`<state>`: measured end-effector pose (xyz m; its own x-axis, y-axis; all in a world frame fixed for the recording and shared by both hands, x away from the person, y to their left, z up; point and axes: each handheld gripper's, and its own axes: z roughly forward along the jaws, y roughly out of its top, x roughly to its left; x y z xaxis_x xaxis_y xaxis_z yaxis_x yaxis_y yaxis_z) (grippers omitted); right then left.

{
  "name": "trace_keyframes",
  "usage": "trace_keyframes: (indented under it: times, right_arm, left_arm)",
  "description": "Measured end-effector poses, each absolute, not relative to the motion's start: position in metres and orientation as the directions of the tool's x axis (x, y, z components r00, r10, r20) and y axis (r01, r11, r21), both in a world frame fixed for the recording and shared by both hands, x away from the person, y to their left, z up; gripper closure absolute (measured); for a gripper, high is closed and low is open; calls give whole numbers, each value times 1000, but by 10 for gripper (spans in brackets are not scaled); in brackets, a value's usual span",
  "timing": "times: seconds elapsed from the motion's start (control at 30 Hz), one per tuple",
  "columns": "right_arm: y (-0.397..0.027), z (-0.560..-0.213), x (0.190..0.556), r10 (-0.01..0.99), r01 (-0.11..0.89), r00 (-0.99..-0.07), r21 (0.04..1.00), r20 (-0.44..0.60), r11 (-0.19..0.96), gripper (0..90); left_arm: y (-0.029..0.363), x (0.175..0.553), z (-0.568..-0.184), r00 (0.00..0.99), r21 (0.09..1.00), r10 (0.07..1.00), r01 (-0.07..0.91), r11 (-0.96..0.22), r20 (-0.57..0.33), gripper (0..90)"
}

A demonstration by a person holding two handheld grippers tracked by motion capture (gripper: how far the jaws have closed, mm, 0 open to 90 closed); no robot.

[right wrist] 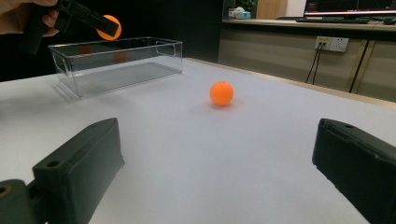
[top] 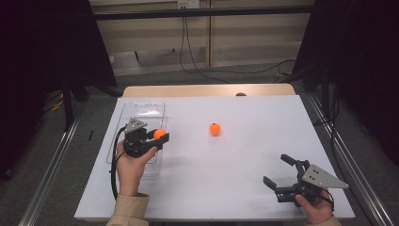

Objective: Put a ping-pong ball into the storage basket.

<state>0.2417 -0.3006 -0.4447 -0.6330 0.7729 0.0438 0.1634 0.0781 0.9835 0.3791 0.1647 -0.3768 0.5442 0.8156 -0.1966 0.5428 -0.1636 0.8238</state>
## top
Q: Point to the wooden table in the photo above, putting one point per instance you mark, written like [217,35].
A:
[188,90]

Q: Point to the person's right hand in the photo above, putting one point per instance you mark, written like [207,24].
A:
[316,212]

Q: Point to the black metal stand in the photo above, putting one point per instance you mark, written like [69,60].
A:
[326,94]
[67,106]

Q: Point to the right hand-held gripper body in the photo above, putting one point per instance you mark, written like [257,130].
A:
[318,179]

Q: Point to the clear plastic tray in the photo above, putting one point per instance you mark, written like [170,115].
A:
[119,138]

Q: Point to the white table sheet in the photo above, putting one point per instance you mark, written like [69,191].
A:
[235,163]

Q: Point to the black curtain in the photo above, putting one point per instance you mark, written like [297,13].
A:
[37,62]
[360,62]

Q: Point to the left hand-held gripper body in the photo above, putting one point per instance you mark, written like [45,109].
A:
[135,141]

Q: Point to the black horizontal bar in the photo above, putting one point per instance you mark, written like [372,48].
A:
[204,12]

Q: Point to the orange ball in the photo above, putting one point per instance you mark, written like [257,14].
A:
[159,133]
[215,129]

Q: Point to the black pen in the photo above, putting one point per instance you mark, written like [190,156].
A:
[91,135]

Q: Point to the person's left hand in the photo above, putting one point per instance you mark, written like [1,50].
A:
[131,172]

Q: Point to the white wall socket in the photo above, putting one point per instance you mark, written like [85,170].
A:
[188,3]

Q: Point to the aluminium floor rail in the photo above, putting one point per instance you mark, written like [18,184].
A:
[351,169]
[50,175]

